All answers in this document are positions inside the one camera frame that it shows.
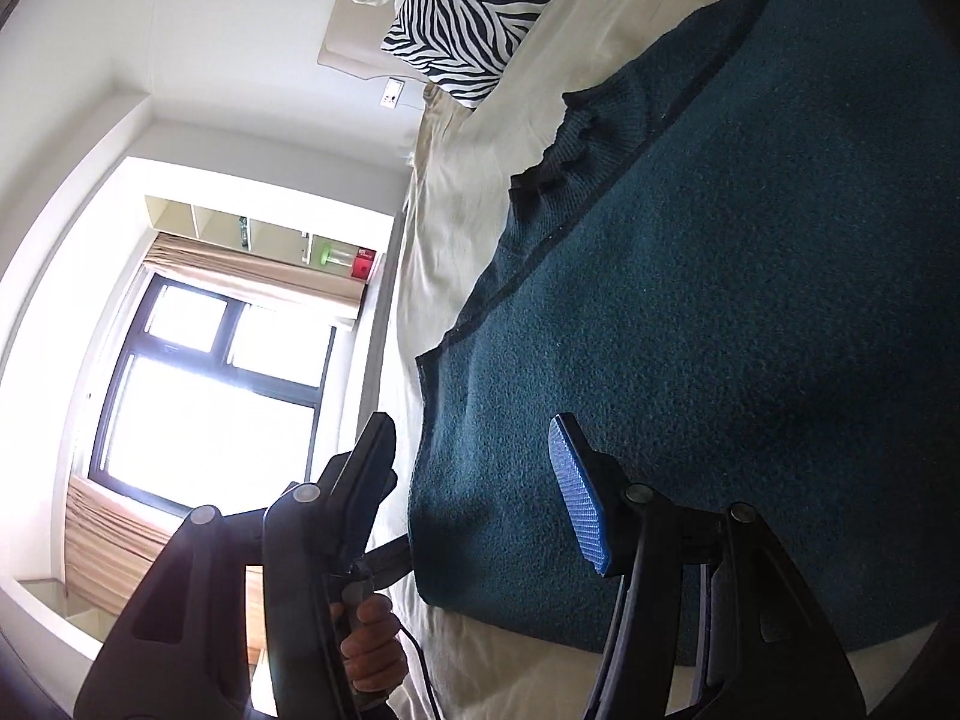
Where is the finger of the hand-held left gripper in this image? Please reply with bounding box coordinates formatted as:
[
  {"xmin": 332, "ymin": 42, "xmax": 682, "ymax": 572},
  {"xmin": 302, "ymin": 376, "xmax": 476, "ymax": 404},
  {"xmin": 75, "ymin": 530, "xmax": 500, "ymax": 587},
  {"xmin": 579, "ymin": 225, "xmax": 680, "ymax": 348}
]
[{"xmin": 361, "ymin": 536, "xmax": 415, "ymax": 590}]

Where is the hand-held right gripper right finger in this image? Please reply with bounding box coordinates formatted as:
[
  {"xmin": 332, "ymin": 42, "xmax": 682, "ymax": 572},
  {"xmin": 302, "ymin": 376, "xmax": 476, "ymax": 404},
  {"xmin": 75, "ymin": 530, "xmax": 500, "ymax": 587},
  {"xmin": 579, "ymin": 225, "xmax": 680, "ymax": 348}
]
[{"xmin": 547, "ymin": 412, "xmax": 867, "ymax": 720}]

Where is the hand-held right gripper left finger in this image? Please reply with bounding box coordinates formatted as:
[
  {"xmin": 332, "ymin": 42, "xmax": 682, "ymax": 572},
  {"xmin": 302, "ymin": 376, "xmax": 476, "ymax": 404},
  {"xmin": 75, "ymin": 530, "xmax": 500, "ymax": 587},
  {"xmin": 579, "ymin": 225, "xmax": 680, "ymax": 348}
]
[{"xmin": 73, "ymin": 412, "xmax": 398, "ymax": 720}]

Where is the dark teal knit sweater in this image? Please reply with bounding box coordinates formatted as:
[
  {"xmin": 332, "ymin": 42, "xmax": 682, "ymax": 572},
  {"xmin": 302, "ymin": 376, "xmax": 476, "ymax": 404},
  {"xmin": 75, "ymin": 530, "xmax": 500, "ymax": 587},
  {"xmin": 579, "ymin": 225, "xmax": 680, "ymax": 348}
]
[{"xmin": 405, "ymin": 0, "xmax": 960, "ymax": 655}]

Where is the person's left hand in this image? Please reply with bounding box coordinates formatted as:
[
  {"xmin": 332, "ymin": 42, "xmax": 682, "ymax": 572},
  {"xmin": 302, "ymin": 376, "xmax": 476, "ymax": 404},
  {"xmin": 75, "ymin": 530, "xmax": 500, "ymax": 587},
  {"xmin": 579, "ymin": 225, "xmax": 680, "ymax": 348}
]
[{"xmin": 339, "ymin": 594, "xmax": 410, "ymax": 698}]

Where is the black framed window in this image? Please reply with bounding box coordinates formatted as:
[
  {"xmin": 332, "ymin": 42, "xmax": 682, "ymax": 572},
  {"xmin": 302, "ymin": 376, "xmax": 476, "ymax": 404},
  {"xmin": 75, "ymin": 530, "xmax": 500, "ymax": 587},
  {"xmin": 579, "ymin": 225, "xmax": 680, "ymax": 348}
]
[{"xmin": 86, "ymin": 274, "xmax": 340, "ymax": 520}]

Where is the green lidded jar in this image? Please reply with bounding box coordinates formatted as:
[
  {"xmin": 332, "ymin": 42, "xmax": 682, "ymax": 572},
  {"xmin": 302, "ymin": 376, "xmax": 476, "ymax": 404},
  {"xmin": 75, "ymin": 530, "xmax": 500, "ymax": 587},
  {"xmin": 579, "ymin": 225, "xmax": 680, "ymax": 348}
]
[{"xmin": 310, "ymin": 235, "xmax": 355, "ymax": 272}]

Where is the beige curtain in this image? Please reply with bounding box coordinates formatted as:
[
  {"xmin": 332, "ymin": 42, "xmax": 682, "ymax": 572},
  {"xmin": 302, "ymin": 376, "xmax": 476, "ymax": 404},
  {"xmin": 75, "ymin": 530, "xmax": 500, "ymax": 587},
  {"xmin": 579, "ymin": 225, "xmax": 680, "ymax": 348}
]
[
  {"xmin": 64, "ymin": 476, "xmax": 265, "ymax": 620},
  {"xmin": 141, "ymin": 234, "xmax": 366, "ymax": 325}
]

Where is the beige bed sheet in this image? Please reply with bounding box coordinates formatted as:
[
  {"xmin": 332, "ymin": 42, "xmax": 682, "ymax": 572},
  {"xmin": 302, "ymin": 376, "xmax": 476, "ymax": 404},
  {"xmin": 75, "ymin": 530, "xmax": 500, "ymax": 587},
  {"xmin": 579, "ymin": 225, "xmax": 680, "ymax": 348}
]
[{"xmin": 360, "ymin": 0, "xmax": 826, "ymax": 720}]

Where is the zebra print pillow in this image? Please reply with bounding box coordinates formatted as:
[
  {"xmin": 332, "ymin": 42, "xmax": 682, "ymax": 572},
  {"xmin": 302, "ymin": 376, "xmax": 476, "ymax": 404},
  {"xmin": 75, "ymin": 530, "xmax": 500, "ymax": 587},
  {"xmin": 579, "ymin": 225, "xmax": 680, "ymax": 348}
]
[{"xmin": 381, "ymin": 0, "xmax": 593, "ymax": 110}]

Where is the black cable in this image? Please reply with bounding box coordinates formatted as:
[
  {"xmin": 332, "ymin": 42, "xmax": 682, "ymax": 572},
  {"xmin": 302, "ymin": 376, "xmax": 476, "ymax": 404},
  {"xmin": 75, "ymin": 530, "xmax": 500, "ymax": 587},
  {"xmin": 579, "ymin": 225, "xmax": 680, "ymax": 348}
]
[{"xmin": 390, "ymin": 624, "xmax": 445, "ymax": 720}]

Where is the white wall shelf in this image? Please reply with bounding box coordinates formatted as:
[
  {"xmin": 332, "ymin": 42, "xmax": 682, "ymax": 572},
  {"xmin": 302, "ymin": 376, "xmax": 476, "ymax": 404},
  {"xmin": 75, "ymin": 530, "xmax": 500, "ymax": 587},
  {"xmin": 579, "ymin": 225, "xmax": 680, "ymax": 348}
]
[{"xmin": 144, "ymin": 193, "xmax": 385, "ymax": 293}]

